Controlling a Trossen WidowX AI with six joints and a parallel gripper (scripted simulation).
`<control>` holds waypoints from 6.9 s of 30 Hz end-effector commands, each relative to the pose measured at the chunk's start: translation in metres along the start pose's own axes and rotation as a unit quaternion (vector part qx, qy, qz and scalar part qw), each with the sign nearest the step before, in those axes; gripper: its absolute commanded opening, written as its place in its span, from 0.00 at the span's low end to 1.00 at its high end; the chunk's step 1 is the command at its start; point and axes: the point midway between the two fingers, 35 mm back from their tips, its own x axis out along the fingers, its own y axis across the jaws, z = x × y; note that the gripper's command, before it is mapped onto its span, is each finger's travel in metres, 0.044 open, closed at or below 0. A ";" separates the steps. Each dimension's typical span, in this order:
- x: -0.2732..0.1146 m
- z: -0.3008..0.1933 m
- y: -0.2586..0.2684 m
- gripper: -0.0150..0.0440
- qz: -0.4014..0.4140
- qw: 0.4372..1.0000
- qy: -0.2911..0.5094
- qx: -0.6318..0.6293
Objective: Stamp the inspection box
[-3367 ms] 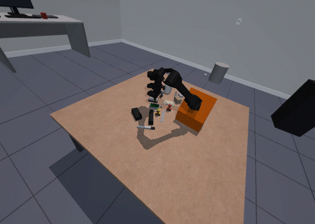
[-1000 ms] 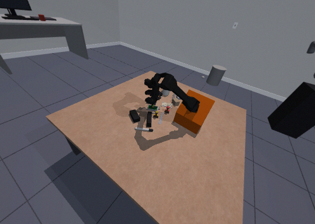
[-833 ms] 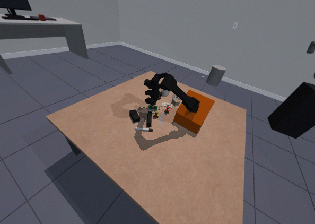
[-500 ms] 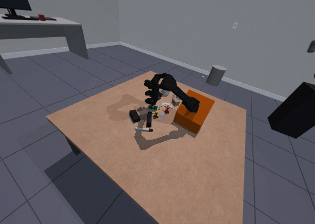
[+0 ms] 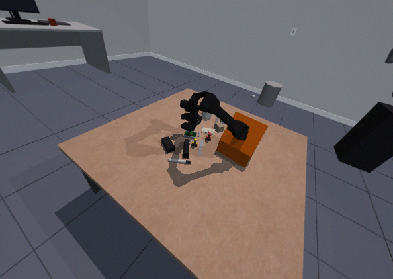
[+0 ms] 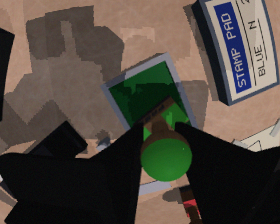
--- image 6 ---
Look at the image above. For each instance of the red rubber stamp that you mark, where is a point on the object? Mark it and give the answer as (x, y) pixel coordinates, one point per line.
(190, 204)

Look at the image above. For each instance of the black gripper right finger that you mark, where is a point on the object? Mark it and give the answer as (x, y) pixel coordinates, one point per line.
(229, 182)

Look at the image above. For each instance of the blue stamp pad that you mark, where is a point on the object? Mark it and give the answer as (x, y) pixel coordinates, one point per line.
(240, 46)

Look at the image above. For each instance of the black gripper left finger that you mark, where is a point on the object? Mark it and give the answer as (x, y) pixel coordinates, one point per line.
(108, 183)

